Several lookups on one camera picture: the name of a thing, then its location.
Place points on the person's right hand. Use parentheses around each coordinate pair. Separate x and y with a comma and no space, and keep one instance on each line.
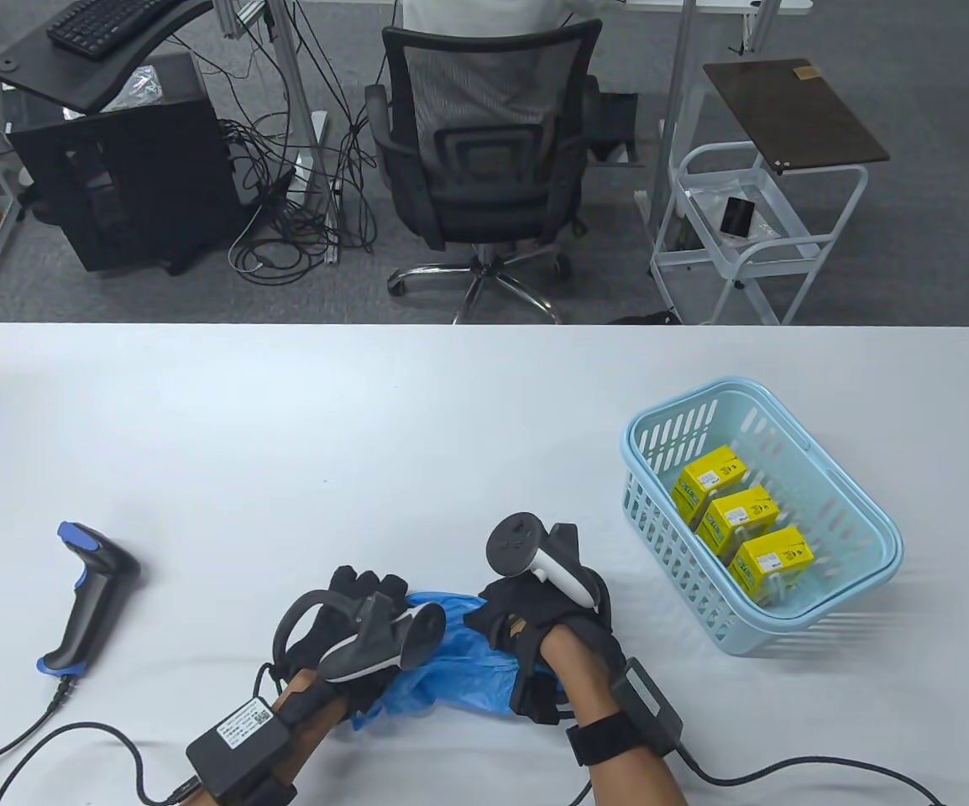
(526,630)

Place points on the person's left hand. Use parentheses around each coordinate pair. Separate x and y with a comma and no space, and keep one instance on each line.
(350,583)

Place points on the blue plastic bag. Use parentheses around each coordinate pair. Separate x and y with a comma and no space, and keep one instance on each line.
(451,672)

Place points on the yellow chrysanthemum tea package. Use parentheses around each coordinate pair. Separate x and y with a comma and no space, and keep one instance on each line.
(741,514)
(774,558)
(715,474)

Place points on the black blue barcode scanner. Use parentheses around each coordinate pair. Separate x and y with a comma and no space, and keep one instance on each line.
(90,596)

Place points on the person's right forearm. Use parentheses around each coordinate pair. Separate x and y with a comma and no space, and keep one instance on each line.
(585,672)

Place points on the person's left forearm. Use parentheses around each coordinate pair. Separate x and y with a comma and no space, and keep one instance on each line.
(316,730)

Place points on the black white tracking controller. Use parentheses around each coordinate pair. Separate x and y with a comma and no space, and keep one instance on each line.
(514,541)
(367,651)

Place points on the black wrist sensor box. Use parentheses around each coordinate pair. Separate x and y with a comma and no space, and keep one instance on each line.
(644,697)
(241,730)

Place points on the light blue plastic basket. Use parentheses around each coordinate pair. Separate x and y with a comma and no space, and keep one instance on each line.
(862,537)

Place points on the black mesh office chair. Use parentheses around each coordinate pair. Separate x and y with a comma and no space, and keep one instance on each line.
(484,185)

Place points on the black computer tower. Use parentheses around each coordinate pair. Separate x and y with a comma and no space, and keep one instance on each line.
(140,185)

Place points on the black smartphone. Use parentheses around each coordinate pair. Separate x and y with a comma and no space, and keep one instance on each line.
(736,217)

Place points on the grey metal desk leg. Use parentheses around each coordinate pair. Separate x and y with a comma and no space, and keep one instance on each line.
(673,84)
(295,84)

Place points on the black open box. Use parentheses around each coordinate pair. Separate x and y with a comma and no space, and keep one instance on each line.
(615,117)

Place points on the clear plastic bag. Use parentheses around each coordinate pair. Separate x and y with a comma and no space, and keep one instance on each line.
(136,88)

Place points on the white metal cart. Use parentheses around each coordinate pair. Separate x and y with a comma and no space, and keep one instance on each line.
(829,170)

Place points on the black keyboard shelf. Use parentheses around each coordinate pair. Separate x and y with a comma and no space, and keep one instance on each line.
(73,84)

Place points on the dark brown board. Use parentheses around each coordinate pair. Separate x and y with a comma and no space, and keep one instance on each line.
(795,117)

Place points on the black keyboard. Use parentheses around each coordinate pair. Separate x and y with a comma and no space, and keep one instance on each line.
(107,21)

